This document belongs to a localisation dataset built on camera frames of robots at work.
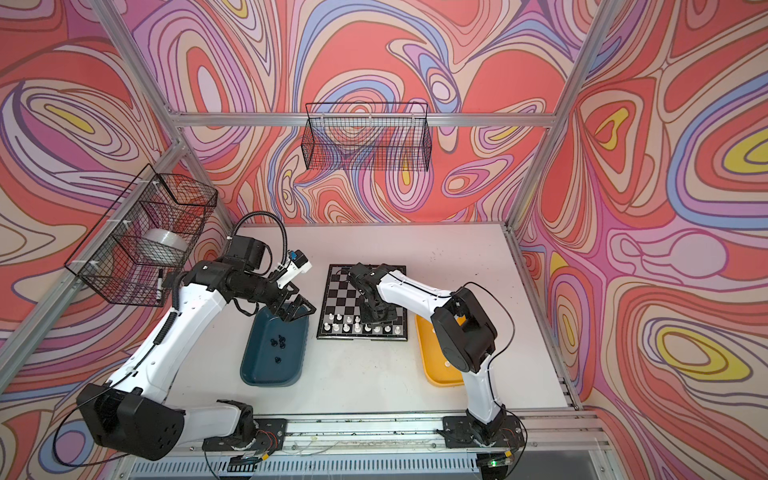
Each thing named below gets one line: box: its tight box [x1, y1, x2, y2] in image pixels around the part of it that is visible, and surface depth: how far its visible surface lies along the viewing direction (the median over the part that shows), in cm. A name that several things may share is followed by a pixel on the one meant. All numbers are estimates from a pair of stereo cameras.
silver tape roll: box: [141, 228, 188, 251], surface depth 75 cm
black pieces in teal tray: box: [270, 334, 287, 364], surface depth 90 cm
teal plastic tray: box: [240, 305, 309, 387], surface depth 88 cm
